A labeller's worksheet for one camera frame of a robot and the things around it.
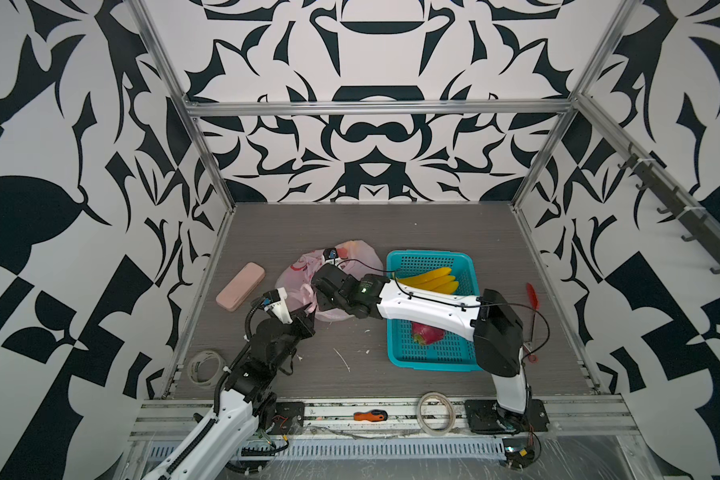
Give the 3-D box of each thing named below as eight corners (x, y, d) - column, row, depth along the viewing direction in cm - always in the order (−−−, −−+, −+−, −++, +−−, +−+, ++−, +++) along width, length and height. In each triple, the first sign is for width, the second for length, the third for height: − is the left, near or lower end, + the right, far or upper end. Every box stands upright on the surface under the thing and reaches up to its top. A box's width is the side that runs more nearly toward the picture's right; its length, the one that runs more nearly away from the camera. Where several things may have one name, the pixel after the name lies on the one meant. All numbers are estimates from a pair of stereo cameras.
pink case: (213, 304, 94) (210, 300, 92) (251, 263, 104) (249, 259, 102) (232, 315, 92) (229, 311, 90) (269, 272, 102) (267, 268, 100)
